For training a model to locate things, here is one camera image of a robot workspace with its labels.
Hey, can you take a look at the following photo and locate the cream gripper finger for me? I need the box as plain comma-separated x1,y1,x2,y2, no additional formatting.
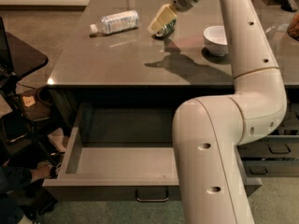
148,4,177,35

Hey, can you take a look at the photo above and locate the green soda can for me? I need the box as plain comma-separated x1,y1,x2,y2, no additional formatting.
155,20,177,38

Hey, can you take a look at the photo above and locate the dark sleeved forearm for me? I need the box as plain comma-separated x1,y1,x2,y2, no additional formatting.
0,167,38,194

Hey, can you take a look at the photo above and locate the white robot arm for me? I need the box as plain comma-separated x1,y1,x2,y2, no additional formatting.
149,0,287,224

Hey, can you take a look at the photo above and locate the open grey top drawer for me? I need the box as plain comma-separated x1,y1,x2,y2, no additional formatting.
44,104,256,202

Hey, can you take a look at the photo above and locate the grey lower side drawer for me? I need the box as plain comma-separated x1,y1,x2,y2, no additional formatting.
243,161,299,177

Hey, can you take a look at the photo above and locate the person's hand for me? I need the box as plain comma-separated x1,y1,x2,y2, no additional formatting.
37,164,61,179

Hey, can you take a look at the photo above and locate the clear plastic water bottle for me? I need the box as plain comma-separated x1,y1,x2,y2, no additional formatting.
90,10,139,35

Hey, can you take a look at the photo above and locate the white ceramic bowl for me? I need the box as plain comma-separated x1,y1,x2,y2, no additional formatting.
203,26,228,57

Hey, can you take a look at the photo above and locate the grey counter cabinet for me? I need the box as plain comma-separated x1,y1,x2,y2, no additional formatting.
48,0,298,124

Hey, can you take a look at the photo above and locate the black laptop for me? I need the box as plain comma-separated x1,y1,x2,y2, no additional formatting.
0,17,14,77

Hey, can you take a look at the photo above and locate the metal top drawer handle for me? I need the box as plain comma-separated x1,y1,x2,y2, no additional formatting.
135,187,169,203

